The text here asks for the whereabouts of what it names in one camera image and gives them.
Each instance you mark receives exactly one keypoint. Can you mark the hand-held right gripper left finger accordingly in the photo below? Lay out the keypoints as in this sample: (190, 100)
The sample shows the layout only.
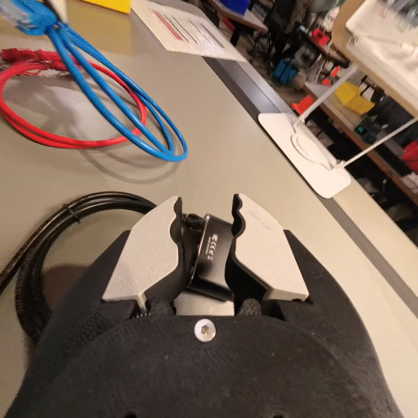
(147, 254)

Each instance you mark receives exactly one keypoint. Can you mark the black adapter box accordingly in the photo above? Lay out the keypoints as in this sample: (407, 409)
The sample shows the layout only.
(212, 254)

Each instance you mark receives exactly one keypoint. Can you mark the blue plastic bin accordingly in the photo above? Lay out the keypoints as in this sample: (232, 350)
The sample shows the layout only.
(235, 6)

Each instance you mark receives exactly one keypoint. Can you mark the large yellow plastic bin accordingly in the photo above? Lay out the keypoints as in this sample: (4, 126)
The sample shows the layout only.
(107, 5)

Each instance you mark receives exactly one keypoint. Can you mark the laminated paper sheet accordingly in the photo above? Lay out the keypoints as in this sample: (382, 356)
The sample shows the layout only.
(192, 29)

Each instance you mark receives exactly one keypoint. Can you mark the blue bag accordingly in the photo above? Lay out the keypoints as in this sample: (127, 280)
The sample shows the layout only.
(284, 72)

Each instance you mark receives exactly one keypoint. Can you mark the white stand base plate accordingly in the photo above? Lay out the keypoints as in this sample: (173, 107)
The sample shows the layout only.
(310, 153)

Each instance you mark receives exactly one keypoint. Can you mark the small yellow storage bin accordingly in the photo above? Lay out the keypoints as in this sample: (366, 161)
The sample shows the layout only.
(346, 92)
(361, 105)

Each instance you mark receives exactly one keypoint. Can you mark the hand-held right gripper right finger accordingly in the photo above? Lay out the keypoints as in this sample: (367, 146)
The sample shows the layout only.
(264, 254)

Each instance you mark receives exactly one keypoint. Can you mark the black digital display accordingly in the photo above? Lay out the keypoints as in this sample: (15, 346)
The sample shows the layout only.
(361, 129)

